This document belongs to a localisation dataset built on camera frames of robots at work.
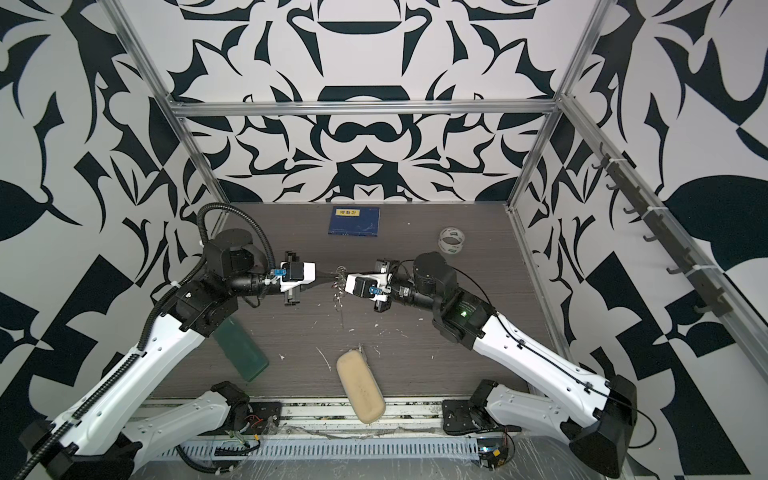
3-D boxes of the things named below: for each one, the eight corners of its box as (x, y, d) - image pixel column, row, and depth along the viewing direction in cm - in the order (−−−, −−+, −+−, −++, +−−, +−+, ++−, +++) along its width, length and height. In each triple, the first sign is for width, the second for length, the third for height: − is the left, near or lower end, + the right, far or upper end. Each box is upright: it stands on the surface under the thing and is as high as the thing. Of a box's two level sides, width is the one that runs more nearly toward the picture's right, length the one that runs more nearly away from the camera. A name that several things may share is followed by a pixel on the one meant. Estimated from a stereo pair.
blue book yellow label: (328, 236, 113) (327, 232, 111) (332, 210, 121) (331, 206, 120) (380, 236, 113) (380, 232, 111) (380, 210, 121) (380, 206, 120)
